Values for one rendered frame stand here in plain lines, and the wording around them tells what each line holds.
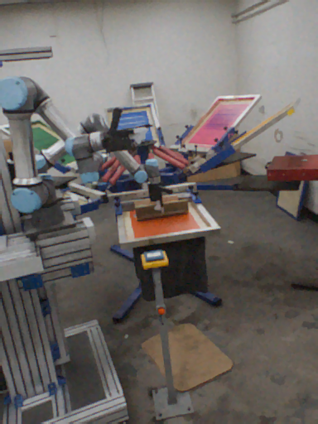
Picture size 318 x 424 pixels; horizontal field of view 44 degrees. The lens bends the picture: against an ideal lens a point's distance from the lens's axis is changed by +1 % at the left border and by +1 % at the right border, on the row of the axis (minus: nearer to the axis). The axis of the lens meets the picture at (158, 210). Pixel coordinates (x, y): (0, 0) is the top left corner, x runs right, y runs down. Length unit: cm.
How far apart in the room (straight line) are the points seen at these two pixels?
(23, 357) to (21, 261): 76
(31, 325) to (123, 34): 531
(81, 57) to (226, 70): 238
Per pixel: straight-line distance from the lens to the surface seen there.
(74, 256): 193
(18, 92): 161
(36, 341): 235
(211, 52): 700
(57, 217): 187
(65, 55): 679
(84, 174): 162
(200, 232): 225
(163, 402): 262
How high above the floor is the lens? 185
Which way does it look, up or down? 19 degrees down
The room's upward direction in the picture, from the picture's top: 7 degrees counter-clockwise
